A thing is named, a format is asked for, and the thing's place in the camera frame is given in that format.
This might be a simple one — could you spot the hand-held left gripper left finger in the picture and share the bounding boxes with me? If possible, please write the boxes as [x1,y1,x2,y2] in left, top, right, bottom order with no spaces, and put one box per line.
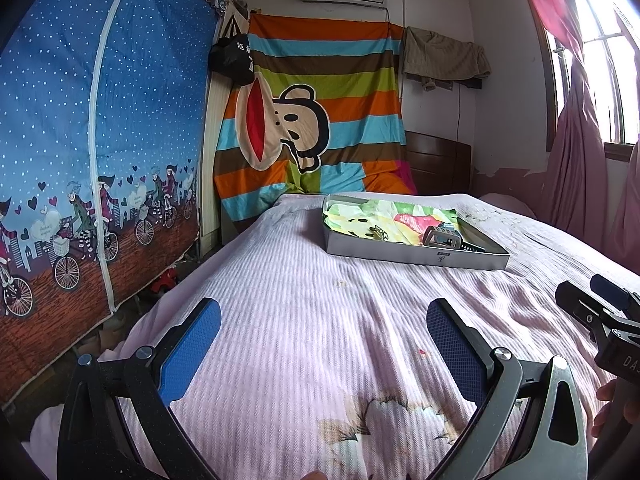
[57,297,223,480]

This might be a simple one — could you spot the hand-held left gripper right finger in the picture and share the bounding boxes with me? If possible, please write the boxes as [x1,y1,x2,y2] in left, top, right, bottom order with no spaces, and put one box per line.
[425,297,588,480]

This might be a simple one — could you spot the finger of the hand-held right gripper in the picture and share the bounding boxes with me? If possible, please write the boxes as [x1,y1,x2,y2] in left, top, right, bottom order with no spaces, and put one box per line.
[555,281,628,345]
[590,274,640,312]

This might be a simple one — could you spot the grey shallow box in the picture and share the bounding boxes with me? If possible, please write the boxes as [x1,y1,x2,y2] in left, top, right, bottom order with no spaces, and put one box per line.
[321,194,511,272]

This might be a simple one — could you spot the person's right hand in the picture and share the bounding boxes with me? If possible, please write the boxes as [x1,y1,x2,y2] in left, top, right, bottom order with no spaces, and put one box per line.
[589,379,622,438]

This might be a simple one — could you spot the red toy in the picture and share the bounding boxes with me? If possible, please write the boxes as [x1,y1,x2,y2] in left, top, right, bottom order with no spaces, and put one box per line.
[150,267,180,296]

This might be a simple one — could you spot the pink striped bed sheet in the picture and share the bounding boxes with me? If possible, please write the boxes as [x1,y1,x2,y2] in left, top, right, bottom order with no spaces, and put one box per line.
[30,192,640,480]

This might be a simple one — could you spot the pink curtain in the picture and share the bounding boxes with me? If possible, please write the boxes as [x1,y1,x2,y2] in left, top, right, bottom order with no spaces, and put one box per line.
[510,0,640,276]

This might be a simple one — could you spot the pink pillow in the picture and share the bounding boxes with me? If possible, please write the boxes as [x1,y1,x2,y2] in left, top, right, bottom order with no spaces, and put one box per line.
[477,191,540,220]

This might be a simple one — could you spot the colourful cartoon printed lining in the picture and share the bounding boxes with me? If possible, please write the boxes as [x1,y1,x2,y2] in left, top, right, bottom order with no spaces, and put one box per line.
[324,199,463,247]

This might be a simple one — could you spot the dark wooden headboard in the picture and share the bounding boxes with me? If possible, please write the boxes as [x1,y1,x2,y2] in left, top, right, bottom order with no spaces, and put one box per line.
[404,130,473,197]

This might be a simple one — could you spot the window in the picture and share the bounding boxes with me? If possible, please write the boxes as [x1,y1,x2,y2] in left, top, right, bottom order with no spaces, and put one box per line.
[545,0,640,161]

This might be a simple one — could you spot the blue bicycle print wardrobe cover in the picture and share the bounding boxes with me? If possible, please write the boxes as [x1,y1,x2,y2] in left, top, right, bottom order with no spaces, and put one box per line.
[0,0,221,406]

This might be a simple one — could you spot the striped monkey print blanket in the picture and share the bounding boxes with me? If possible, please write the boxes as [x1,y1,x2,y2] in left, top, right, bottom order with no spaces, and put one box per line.
[212,12,418,223]

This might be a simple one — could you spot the khaki hanging garment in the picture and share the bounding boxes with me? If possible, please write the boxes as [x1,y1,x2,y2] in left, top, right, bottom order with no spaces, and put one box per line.
[402,26,493,92]

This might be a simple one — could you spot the black tote bag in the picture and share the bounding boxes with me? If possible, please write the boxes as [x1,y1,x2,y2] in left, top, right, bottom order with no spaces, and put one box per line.
[207,2,256,86]

